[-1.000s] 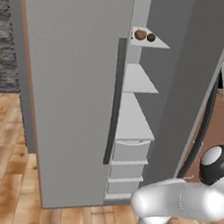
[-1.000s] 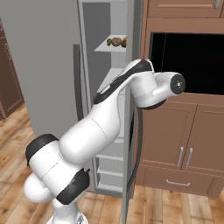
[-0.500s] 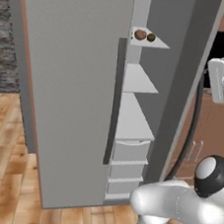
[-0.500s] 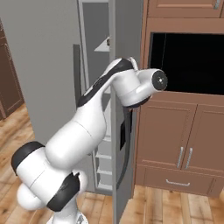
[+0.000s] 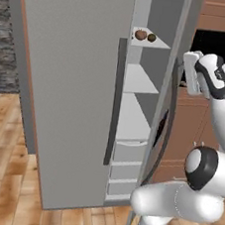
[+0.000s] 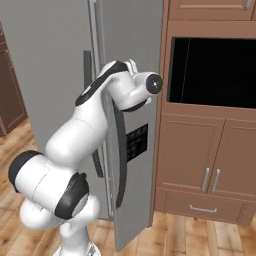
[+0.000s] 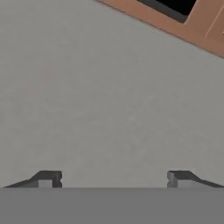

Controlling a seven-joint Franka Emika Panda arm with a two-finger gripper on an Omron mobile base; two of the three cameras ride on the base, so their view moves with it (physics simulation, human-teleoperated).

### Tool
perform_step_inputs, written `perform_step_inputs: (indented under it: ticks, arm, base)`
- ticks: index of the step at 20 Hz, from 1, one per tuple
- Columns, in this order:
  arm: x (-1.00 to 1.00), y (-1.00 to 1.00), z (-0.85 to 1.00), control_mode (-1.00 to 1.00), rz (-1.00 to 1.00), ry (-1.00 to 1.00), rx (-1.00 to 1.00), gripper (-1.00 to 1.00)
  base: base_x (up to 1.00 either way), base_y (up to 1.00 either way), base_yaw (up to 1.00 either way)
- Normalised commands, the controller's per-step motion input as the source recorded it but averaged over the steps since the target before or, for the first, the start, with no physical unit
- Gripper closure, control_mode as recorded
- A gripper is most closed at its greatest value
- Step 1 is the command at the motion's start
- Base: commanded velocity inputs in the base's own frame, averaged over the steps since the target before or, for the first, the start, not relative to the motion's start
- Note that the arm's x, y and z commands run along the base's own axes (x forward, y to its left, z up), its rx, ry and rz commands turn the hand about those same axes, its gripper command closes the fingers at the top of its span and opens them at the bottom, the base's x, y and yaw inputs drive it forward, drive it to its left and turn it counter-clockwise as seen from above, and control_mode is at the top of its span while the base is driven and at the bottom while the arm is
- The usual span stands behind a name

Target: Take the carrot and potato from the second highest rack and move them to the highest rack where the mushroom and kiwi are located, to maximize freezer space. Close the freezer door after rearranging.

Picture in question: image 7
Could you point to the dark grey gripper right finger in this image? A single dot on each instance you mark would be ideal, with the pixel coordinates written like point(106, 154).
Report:
point(180, 178)

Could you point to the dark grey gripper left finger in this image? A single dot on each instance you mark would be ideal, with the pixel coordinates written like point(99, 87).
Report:
point(46, 178)

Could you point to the dark grey appliance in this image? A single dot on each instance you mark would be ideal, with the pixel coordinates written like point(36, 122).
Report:
point(170, 7)

